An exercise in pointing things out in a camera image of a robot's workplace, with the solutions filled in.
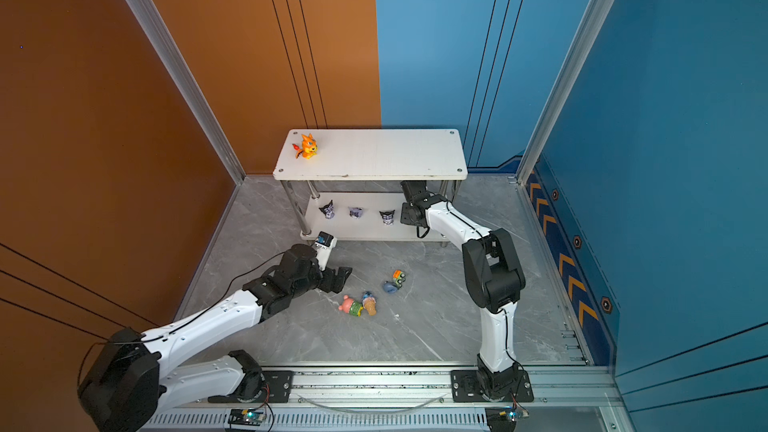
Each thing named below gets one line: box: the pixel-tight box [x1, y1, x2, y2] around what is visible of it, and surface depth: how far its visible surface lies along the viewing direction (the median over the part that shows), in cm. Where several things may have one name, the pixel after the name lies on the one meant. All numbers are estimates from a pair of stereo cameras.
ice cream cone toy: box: [362, 291, 377, 316], surface depth 86 cm
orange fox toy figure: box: [292, 133, 319, 159], surface depth 76 cm
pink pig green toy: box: [338, 295, 364, 317], surface depth 85 cm
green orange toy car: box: [392, 269, 406, 288], surface depth 92 cm
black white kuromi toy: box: [318, 200, 335, 219], surface depth 98 cm
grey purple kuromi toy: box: [379, 209, 395, 226], surface depth 96 cm
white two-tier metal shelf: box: [272, 129, 469, 246], surface depth 82 cm
